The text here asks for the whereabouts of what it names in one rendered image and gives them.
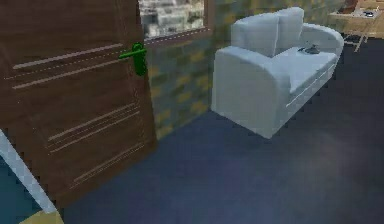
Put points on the pale blue sofa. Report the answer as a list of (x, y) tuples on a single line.
[(266, 86)]

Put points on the brown framed window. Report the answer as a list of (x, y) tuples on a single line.
[(173, 16)]

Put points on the pale blue square cushion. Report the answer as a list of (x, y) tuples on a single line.
[(290, 26), (255, 35)]

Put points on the brown wooden room door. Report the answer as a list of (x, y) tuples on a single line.
[(76, 100)]

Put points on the small grey object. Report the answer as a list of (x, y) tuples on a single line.
[(311, 49)]

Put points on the light wooden table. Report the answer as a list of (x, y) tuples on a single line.
[(361, 20)]

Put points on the small dark object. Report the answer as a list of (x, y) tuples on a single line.
[(368, 13)]

